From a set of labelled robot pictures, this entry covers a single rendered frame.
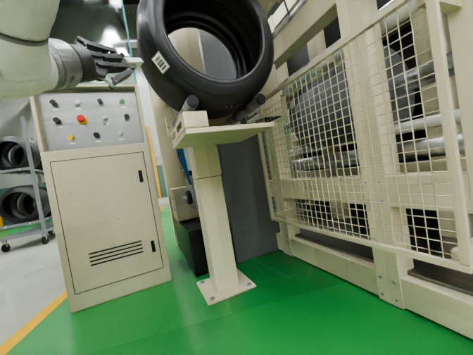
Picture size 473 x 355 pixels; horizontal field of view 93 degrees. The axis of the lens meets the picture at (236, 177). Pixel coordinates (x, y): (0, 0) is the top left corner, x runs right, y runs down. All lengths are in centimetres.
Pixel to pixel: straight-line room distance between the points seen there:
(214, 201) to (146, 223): 51
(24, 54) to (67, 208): 115
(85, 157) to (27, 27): 114
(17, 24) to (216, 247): 108
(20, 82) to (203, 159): 84
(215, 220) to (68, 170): 87
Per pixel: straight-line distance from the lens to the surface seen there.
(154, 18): 97
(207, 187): 119
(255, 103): 96
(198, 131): 82
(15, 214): 502
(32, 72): 52
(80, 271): 162
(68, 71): 58
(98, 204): 153
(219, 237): 124
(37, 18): 47
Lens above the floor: 63
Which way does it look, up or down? 2 degrees down
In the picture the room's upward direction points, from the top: 9 degrees counter-clockwise
